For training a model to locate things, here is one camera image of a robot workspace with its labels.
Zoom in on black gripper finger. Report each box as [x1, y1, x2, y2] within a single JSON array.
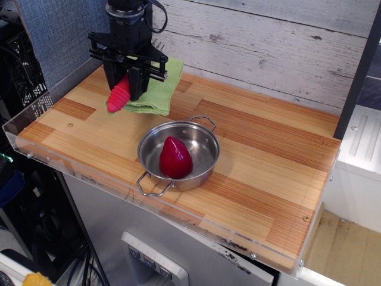
[[102, 57, 128, 91], [128, 67, 149, 101]]

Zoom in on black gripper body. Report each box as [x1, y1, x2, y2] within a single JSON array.
[[88, 1, 168, 67]]

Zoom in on red handled grey fork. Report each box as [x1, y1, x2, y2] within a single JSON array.
[[104, 45, 168, 114]]

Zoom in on dark red plastic fruit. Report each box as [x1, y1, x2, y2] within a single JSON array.
[[160, 136, 193, 179]]

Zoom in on black plastic crate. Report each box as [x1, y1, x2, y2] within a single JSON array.
[[1, 20, 47, 108]]

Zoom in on clear acrylic table guard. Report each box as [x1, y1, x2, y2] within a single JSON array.
[[4, 85, 341, 278]]

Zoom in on silver toy appliance cabinet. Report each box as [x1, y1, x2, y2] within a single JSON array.
[[63, 175, 279, 285]]

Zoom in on white ribbed box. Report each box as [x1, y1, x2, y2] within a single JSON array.
[[323, 105, 380, 232]]

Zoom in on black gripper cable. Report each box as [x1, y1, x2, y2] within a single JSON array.
[[147, 0, 168, 34]]

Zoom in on black vertical post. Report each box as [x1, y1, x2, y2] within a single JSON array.
[[333, 1, 380, 140]]

